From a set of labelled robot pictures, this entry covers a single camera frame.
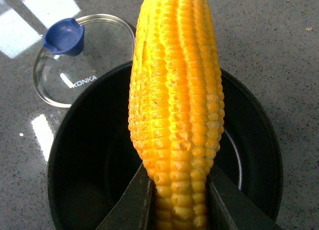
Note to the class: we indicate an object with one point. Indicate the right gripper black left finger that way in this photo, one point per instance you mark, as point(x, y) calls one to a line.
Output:
point(134, 209)

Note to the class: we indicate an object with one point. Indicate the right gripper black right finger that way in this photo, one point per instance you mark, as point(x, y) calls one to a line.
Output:
point(230, 209)

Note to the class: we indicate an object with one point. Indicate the yellow corn cob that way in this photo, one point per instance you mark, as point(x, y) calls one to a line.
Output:
point(176, 107)

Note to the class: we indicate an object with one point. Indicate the glass lid with blue knob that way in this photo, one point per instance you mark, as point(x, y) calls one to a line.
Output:
point(76, 52)

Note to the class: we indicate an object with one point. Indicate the dark blue cooking pot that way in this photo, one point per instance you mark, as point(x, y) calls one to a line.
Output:
point(92, 159)

